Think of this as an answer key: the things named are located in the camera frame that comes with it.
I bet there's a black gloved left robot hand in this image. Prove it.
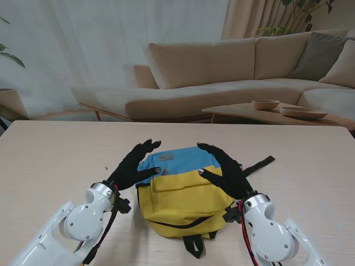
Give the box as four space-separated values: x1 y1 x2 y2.
106 139 163 192

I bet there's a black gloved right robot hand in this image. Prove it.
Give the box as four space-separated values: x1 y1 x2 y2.
196 142 253 201

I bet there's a blue and yellow school bag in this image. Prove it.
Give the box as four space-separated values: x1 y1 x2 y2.
135 146 276 260

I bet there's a wooden coffee table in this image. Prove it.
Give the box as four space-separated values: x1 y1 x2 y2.
201 101 355 131

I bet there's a small wooden bowl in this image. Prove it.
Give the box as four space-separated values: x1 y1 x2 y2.
251 99 281 111

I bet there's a wide shallow wooden bowl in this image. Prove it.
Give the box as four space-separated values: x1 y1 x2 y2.
279 106 328 120

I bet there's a beige sofa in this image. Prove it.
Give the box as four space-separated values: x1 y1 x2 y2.
71 27 355 122

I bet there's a light wooden planter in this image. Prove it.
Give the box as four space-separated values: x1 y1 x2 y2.
0 88 28 120

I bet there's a white sheer curtain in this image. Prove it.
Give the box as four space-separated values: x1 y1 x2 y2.
0 0 230 120

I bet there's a grey cushion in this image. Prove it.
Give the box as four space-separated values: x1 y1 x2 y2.
290 32 349 81

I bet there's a tall green leafy plant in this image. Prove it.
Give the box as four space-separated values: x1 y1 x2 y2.
256 0 336 37

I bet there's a beige cushion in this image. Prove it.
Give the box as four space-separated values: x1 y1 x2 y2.
318 39 355 89

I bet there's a beige curtain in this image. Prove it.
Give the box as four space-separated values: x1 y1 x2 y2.
221 0 355 41

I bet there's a variegated leaf plant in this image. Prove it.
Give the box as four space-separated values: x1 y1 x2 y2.
0 17 26 69

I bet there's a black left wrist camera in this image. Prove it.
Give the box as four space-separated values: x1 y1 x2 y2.
114 197 132 215

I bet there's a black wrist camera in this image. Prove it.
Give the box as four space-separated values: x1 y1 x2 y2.
114 197 132 215
223 206 242 224

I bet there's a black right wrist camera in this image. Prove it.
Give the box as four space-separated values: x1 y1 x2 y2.
223 206 242 224

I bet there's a red black left arm cable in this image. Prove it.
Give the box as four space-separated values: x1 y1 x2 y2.
73 181 121 266

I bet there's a red black arm cable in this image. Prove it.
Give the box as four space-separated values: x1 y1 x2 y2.
237 198 281 266
73 181 121 266

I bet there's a red black right arm cable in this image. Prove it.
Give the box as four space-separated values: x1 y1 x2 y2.
237 198 281 266

